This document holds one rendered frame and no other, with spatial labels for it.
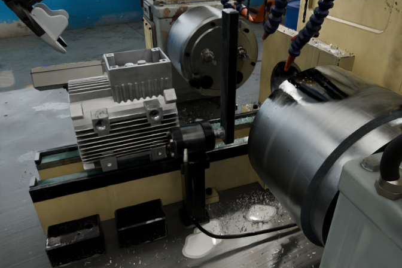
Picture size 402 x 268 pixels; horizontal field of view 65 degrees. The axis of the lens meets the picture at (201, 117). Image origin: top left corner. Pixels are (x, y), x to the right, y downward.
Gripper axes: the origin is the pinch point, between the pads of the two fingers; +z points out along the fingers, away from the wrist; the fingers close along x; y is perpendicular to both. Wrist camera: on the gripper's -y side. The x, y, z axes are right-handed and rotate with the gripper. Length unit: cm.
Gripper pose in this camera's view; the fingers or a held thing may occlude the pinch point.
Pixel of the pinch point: (58, 46)
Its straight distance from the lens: 71.2
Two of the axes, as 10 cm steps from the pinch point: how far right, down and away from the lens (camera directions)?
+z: 4.9, 6.7, 5.6
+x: -3.3, -4.6, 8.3
